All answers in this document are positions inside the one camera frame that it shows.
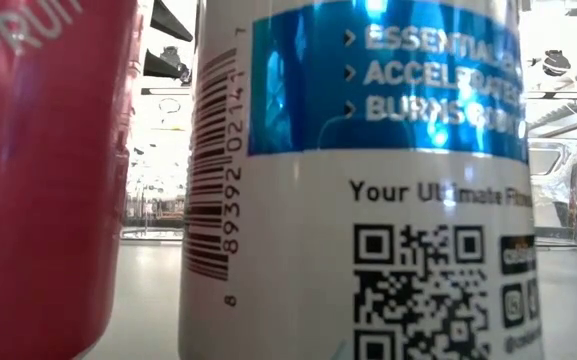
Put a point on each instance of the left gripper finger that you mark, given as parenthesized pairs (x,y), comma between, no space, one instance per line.
(170,22)
(160,67)

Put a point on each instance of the black overhead rail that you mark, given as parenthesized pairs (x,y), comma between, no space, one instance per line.
(168,92)

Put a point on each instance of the pink white soda can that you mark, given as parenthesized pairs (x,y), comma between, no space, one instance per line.
(43,175)

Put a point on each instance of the white blue soda can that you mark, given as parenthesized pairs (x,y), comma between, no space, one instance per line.
(318,200)

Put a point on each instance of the clear plastic bin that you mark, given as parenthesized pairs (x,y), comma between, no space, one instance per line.
(558,200)

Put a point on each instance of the silver ventilation duct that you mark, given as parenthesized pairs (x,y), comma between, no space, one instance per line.
(568,117)

